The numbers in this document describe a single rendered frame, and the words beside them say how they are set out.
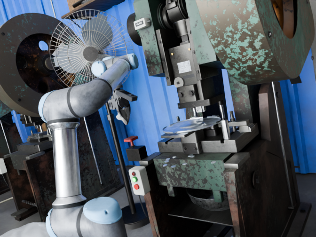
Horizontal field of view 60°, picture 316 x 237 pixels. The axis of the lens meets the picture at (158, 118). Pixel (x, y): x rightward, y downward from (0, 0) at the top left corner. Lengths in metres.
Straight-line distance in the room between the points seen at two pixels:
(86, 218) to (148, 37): 0.90
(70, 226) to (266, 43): 0.87
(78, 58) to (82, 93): 1.07
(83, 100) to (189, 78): 0.59
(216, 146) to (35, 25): 1.74
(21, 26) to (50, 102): 1.42
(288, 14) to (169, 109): 1.76
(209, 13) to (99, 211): 0.72
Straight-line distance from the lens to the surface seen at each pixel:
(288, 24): 1.53
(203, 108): 1.44
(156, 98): 3.05
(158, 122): 3.12
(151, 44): 1.43
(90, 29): 2.01
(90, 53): 1.95
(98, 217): 0.93
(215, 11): 0.96
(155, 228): 1.56
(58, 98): 1.03
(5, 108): 4.12
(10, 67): 2.29
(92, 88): 1.00
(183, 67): 1.38
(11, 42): 2.35
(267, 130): 1.58
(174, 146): 1.43
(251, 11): 0.93
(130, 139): 1.46
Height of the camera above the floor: 1.04
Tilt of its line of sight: 8 degrees down
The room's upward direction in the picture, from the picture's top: 12 degrees counter-clockwise
